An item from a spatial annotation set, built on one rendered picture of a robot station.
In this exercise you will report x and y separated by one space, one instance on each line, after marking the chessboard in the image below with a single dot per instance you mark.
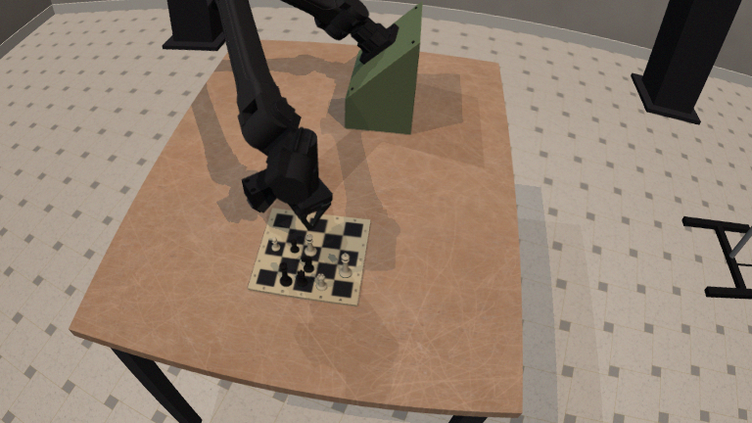
333 236

